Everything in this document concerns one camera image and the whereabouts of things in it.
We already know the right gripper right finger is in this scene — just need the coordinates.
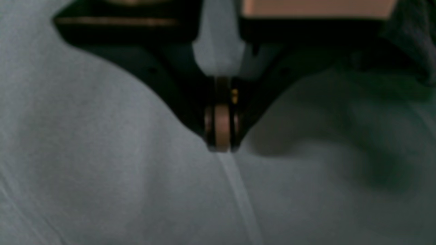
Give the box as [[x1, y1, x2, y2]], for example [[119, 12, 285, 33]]
[[215, 0, 398, 152]]

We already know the teal table cloth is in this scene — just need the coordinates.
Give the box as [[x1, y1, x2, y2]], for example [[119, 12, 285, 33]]
[[1, 0, 435, 245]]

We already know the blue-grey heathered T-shirt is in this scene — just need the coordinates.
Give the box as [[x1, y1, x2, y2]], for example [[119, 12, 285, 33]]
[[381, 0, 436, 86]]

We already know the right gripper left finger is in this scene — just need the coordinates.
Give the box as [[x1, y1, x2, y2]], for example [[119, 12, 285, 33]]
[[53, 0, 217, 151]]

